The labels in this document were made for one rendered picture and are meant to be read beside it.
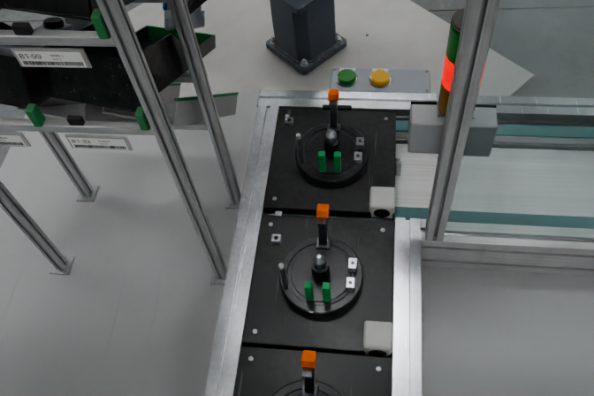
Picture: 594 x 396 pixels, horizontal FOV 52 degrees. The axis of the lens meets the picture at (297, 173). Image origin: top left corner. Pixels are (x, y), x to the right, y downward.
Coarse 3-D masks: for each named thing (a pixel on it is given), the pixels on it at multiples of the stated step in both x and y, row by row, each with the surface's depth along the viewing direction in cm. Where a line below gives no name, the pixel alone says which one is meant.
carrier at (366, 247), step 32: (288, 224) 110; (352, 224) 109; (384, 224) 109; (256, 256) 107; (288, 256) 104; (320, 256) 97; (352, 256) 103; (384, 256) 105; (256, 288) 104; (288, 288) 101; (320, 288) 101; (352, 288) 99; (384, 288) 102; (256, 320) 101; (288, 320) 100; (320, 320) 100; (352, 320) 99; (384, 320) 99; (352, 352) 97; (384, 352) 95
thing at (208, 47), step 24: (96, 48) 94; (144, 48) 104; (168, 48) 90; (48, 72) 85; (72, 72) 83; (96, 72) 82; (120, 72) 81; (168, 72) 91; (72, 96) 85; (96, 96) 84; (120, 96) 83
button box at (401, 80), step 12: (336, 72) 132; (360, 72) 132; (396, 72) 131; (408, 72) 131; (420, 72) 130; (336, 84) 130; (360, 84) 130; (372, 84) 129; (396, 84) 129; (408, 84) 129; (420, 84) 128
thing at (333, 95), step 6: (330, 90) 115; (336, 90) 115; (330, 96) 114; (336, 96) 114; (330, 102) 114; (336, 102) 114; (330, 108) 116; (336, 108) 116; (330, 114) 117; (336, 114) 117; (330, 120) 118; (336, 120) 117; (330, 126) 118; (336, 126) 118
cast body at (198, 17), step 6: (186, 0) 105; (168, 6) 107; (168, 12) 107; (192, 12) 107; (198, 12) 109; (204, 12) 111; (168, 18) 105; (192, 18) 108; (198, 18) 109; (204, 18) 111; (168, 24) 105; (174, 24) 106; (198, 24) 110; (204, 24) 111
